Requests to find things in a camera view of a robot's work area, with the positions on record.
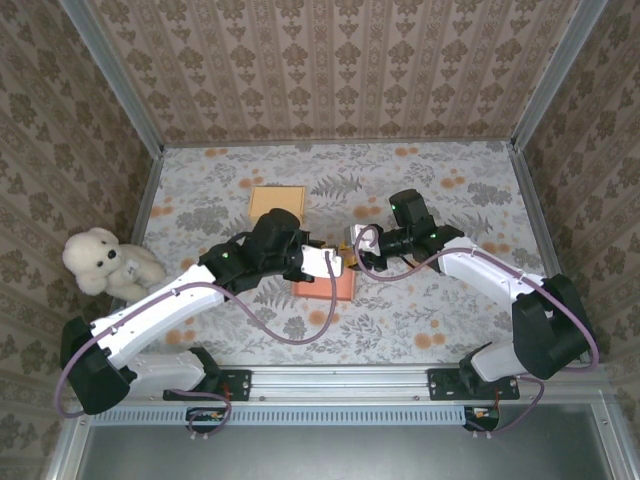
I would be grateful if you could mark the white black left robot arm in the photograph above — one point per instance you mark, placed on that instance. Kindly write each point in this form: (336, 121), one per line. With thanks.
(160, 305)

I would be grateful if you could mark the small black circuit board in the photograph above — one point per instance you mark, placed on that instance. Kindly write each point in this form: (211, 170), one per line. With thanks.
(482, 417)
(205, 419)

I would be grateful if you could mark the floral patterned table cover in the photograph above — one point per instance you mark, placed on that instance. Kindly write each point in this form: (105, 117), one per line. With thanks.
(375, 340)

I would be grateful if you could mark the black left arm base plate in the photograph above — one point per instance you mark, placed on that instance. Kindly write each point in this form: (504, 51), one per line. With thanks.
(235, 385)

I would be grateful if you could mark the yellow paper box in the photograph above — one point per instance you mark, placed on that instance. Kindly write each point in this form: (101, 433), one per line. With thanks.
(275, 197)

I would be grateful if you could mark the thin aluminium back rail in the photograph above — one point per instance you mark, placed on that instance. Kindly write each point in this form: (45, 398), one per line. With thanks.
(340, 143)

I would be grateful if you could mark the white teddy bear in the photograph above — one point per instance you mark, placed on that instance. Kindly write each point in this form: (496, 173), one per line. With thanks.
(95, 255)

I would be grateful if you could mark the aluminium table side rail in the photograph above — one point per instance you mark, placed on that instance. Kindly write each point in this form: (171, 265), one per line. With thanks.
(537, 225)
(147, 197)

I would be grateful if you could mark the aluminium frame bar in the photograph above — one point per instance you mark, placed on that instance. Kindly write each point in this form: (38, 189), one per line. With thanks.
(617, 445)
(65, 445)

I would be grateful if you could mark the pink paper box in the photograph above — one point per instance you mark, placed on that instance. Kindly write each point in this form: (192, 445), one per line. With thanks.
(320, 292)

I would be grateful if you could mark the grey metal sheet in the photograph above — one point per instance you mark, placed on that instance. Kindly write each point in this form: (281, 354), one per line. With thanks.
(350, 455)

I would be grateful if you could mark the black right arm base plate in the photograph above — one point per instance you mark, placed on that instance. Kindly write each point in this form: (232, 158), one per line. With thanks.
(442, 385)

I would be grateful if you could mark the aluminium corner post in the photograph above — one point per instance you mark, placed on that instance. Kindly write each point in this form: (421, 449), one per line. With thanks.
(115, 85)
(555, 75)

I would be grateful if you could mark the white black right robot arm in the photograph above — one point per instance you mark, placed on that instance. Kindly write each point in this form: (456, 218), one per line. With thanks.
(490, 270)

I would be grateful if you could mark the aluminium mounting rail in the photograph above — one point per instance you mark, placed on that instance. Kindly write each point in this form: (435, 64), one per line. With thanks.
(340, 382)

